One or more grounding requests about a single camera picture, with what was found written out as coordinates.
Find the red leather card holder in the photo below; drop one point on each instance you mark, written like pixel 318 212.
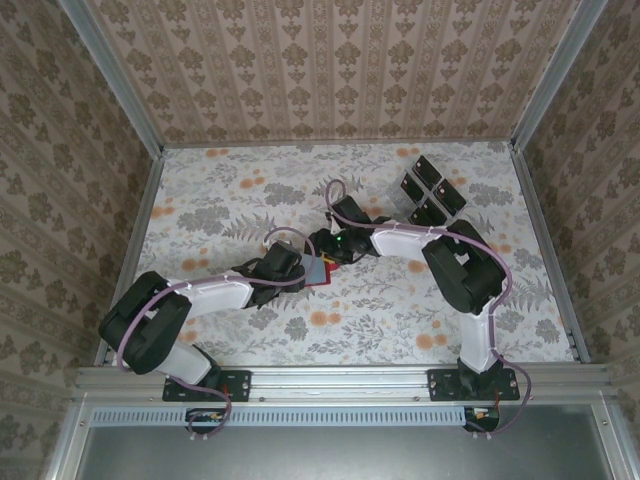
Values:
pixel 332 272

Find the clear acrylic card stand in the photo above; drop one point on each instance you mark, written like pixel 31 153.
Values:
pixel 397 192

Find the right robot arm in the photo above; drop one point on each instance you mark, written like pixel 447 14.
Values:
pixel 475 270

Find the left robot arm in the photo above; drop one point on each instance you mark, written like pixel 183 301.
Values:
pixel 215 295

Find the black credit card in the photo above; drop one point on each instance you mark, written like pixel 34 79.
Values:
pixel 413 186
pixel 425 214
pixel 449 195
pixel 427 170

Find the grey metal sheet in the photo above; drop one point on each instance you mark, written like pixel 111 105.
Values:
pixel 340 455

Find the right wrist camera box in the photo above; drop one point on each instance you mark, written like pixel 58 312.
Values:
pixel 332 222

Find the aluminium mounting rail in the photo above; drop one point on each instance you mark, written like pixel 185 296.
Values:
pixel 340 382

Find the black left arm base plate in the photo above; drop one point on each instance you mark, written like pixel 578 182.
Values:
pixel 240 385

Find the aluminium side rail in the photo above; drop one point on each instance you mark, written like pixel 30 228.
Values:
pixel 145 215
pixel 537 215

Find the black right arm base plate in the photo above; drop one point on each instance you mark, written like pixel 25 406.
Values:
pixel 440 385

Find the aluminium frame post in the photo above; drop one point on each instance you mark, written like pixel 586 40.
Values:
pixel 552 75
pixel 112 75

